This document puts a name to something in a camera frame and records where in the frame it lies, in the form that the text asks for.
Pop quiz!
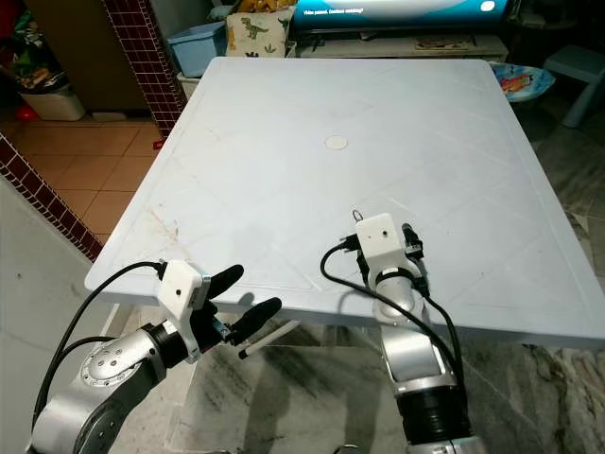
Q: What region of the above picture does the dark red tiled column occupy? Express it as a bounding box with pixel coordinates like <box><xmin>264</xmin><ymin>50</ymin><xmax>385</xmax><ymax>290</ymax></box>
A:
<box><xmin>102</xmin><ymin>0</ymin><xmax>181</xmax><ymax>138</ymax></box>

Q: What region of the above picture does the flat screen television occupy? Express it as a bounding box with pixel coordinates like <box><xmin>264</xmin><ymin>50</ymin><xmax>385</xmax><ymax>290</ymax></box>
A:
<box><xmin>291</xmin><ymin>0</ymin><xmax>516</xmax><ymax>27</ymax></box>

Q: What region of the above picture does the brown brick tile trim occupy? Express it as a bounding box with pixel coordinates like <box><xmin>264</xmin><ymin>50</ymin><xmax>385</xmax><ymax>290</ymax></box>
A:
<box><xmin>0</xmin><ymin>132</ymin><xmax>103</xmax><ymax>264</ymax></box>

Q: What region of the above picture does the white plastic basket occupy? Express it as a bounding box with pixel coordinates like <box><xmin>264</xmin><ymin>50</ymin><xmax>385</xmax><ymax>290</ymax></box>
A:
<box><xmin>21</xmin><ymin>87</ymin><xmax>86</xmax><ymax>122</ymax></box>

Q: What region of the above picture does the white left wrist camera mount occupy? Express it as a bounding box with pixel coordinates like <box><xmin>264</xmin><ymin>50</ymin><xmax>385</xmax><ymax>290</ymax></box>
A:
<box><xmin>157</xmin><ymin>258</ymin><xmax>211</xmax><ymax>341</ymax></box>

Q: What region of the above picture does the blue printed round plate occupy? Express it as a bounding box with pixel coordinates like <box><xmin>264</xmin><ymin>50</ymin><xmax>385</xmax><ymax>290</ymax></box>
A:
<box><xmin>492</xmin><ymin>62</ymin><xmax>556</xmax><ymax>103</ymax></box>

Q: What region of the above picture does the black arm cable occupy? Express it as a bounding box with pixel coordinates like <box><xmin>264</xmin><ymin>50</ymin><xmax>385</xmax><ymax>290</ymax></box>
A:
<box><xmin>33</xmin><ymin>260</ymin><xmax>166</xmax><ymax>436</ymax></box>
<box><xmin>320</xmin><ymin>236</ymin><xmax>469</xmax><ymax>389</ymax></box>

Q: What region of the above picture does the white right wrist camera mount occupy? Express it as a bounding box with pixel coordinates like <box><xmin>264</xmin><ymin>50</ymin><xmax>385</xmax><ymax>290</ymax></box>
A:
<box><xmin>354</xmin><ymin>212</ymin><xmax>417</xmax><ymax>280</ymax></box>

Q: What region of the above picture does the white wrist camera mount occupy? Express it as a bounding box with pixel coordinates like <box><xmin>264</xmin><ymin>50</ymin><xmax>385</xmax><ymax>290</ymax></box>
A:
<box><xmin>354</xmin><ymin>212</ymin><xmax>417</xmax><ymax>280</ymax></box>
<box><xmin>157</xmin><ymin>258</ymin><xmax>211</xmax><ymax>341</ymax></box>

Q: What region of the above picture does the light blue storage bin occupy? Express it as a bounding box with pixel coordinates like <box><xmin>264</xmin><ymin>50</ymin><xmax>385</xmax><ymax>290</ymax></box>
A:
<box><xmin>165</xmin><ymin>21</ymin><xmax>230</xmax><ymax>79</ymax></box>

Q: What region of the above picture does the white plastic table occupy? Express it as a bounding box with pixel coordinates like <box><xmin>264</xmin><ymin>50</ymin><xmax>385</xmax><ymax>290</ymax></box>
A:
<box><xmin>83</xmin><ymin>57</ymin><xmax>605</xmax><ymax>351</ymax></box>

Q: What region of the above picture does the dinosaur print cushion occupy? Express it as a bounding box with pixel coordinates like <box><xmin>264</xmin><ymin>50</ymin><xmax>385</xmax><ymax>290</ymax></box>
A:
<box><xmin>225</xmin><ymin>9</ymin><xmax>294</xmax><ymax>60</ymax></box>

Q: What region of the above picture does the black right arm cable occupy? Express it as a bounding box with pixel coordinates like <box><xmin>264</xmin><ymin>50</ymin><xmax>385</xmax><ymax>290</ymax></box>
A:
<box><xmin>320</xmin><ymin>236</ymin><xmax>469</xmax><ymax>389</ymax></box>

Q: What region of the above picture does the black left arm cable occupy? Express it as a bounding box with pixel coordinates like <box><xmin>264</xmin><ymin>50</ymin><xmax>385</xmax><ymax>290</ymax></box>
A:
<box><xmin>33</xmin><ymin>260</ymin><xmax>166</xmax><ymax>436</ymax></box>

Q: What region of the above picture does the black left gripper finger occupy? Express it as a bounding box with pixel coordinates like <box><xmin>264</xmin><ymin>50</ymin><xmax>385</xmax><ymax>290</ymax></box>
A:
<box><xmin>227</xmin><ymin>298</ymin><xmax>282</xmax><ymax>346</ymax></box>
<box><xmin>205</xmin><ymin>265</ymin><xmax>244</xmax><ymax>304</ymax></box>

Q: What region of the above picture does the brown wooden door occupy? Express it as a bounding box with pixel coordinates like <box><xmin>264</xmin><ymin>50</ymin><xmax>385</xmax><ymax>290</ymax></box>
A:
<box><xmin>47</xmin><ymin>0</ymin><xmax>143</xmax><ymax>107</ymax></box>

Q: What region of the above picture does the pale blue plastic stool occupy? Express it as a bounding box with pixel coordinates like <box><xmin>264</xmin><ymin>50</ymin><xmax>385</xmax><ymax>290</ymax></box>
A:
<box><xmin>541</xmin><ymin>44</ymin><xmax>605</xmax><ymax>129</ymax></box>

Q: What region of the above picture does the beige television bench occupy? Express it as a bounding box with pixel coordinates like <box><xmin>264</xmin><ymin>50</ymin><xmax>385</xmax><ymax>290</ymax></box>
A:
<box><xmin>293</xmin><ymin>33</ymin><xmax>511</xmax><ymax>62</ymax></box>

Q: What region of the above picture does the white table leg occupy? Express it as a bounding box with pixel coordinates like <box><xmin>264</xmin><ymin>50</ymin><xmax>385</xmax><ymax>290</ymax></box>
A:
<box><xmin>238</xmin><ymin>320</ymin><xmax>302</xmax><ymax>360</ymax></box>

